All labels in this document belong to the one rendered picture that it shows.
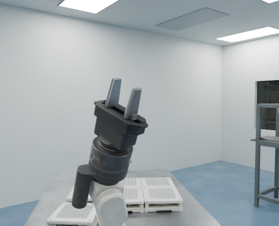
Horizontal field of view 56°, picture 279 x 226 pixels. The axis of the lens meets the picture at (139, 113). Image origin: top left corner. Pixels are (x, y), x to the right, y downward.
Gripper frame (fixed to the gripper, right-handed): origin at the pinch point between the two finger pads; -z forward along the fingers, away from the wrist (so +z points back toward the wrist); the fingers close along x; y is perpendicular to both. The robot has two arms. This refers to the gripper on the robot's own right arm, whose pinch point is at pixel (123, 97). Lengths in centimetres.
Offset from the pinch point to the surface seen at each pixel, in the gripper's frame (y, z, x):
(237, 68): 603, 70, 161
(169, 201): 91, 91, 18
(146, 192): 93, 98, 37
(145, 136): 364, 220, 214
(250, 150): 568, 229, 54
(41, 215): 37, 113, 72
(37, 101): 174, 153, 301
